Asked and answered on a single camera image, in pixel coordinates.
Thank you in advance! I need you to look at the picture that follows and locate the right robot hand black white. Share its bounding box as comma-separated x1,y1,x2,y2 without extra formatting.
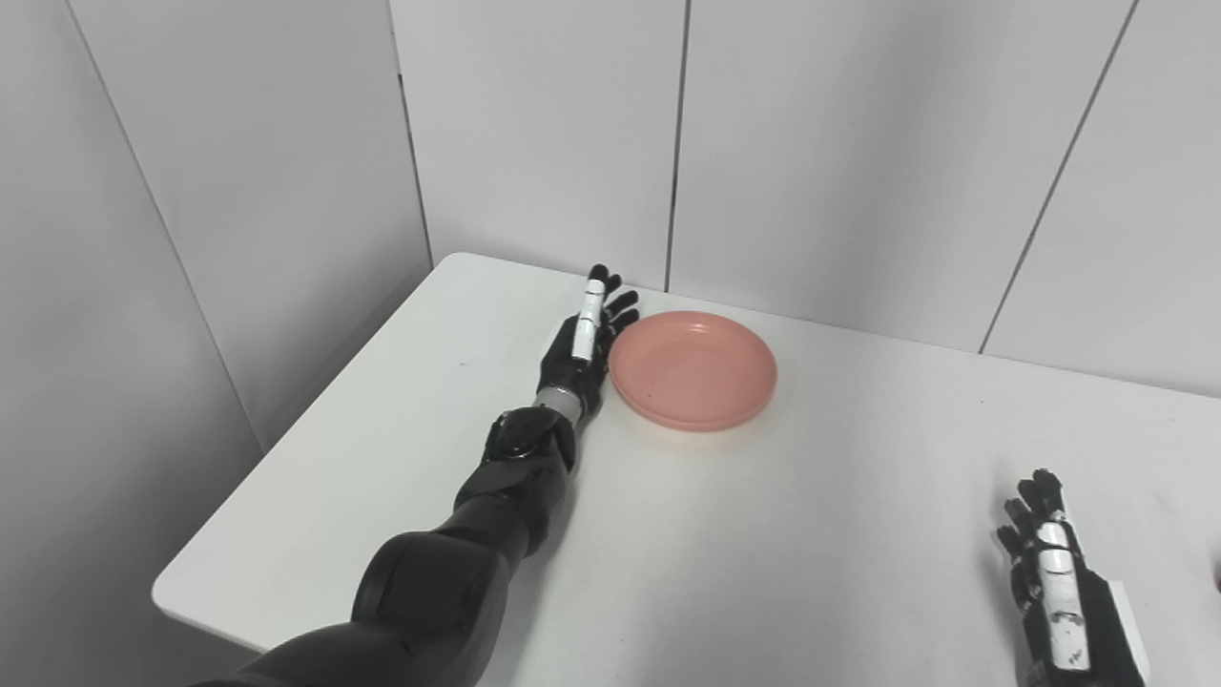
992,468,1152,687

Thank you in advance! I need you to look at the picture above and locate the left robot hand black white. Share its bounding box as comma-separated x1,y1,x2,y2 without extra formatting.
536,263,641,421

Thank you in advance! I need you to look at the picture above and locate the pink round plate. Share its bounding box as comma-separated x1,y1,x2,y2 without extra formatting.
609,311,778,433

